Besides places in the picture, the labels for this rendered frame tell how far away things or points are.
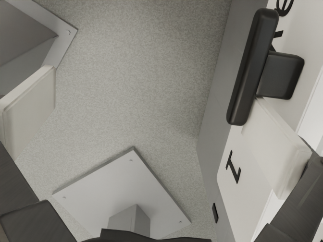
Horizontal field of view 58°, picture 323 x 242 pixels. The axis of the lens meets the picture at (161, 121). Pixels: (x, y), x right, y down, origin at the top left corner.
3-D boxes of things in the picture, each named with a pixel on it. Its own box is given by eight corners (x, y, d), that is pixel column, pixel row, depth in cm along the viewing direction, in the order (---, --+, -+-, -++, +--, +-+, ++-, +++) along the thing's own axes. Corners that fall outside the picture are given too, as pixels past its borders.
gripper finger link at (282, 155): (299, 149, 13) (314, 151, 13) (252, 94, 19) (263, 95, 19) (277, 200, 14) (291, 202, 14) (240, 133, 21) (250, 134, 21)
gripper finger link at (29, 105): (9, 170, 13) (-8, 167, 13) (55, 108, 20) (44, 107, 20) (4, 110, 12) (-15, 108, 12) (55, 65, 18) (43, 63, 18)
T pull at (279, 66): (223, 118, 20) (228, 127, 19) (254, 6, 17) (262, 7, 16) (272, 125, 21) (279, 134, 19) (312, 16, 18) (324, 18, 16)
